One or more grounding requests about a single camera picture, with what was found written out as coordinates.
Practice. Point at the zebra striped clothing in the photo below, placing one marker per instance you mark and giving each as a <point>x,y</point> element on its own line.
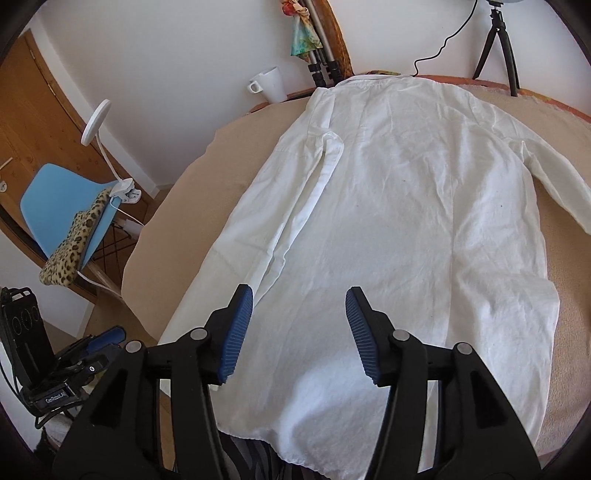
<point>249,457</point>

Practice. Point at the colourful scarf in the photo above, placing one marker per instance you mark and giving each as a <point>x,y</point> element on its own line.
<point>302,32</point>

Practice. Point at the silver tripod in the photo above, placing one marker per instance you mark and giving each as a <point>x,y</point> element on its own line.
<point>323,64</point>

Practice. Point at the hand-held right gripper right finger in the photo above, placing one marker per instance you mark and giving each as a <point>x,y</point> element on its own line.
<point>362,332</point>

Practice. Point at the blue chair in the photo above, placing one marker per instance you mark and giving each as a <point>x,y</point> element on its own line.
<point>46,198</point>

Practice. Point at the leopard print cloth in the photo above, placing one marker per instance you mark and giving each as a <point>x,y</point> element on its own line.
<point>76,235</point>

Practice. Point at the white shirt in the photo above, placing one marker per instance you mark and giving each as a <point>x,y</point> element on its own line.
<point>369,207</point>

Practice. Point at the small black tripod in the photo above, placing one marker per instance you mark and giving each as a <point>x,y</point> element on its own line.
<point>501,32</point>

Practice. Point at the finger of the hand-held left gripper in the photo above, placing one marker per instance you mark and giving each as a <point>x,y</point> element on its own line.
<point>99,361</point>
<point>110,335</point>

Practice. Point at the orange wooden plank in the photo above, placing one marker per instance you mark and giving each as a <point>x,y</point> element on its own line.
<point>340,37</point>

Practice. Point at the white clip lamp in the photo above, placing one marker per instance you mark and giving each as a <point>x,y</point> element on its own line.
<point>94,122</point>

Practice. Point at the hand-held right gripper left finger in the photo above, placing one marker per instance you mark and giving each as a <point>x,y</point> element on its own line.
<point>238,323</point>

